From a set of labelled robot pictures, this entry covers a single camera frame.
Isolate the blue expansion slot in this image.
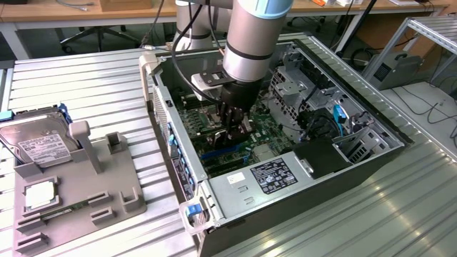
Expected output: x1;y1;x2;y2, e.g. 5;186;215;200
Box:
201;144;240;161

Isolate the aluminium frame table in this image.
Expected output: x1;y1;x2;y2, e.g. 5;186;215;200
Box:
360;14;457;89

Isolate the hard disk with blue carrier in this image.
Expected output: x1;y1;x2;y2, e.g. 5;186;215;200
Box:
0;103;80;169

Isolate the silver CPU chip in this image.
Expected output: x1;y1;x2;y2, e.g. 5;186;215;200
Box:
24;183;60;209

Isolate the green motherboard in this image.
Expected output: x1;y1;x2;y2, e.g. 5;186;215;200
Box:
175;99;297;179

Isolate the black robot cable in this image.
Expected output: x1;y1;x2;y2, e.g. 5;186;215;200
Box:
171;0;224;104

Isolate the silver power supply unit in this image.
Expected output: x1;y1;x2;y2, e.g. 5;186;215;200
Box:
208;152;317;219

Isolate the long wooden desk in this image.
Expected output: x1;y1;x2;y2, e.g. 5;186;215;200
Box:
0;0;450;31

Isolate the grey plastic parts rack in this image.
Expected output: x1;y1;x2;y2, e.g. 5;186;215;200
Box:
12;120;149;256

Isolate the blue flat data wire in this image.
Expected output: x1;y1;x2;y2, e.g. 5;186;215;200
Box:
332;104;349;139

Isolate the green RAM stick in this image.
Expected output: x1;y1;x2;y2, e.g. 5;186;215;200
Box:
41;200;91;222

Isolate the black floor cable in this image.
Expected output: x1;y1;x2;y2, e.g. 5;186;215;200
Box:
390;85;457;126

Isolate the black plastic air shroud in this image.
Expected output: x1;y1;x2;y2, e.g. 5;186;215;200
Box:
292;140;353;180

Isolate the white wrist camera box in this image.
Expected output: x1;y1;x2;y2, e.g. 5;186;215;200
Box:
191;71;232;102

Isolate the black and silver PC case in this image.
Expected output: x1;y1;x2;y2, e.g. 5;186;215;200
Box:
137;39;417;257

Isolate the CPU socket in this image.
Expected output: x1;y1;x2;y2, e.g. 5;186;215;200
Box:
200;106;223;126

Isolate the grey control box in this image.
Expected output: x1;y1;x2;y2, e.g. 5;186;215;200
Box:
370;52;425;91

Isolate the metal disk bay cage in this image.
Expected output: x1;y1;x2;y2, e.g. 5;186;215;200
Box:
332;125;406;164
269;65;344;126

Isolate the black office chair base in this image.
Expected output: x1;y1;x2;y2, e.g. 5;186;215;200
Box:
59;25;143;54

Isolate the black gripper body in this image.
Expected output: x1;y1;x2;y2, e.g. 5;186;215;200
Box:
217;79;264;113

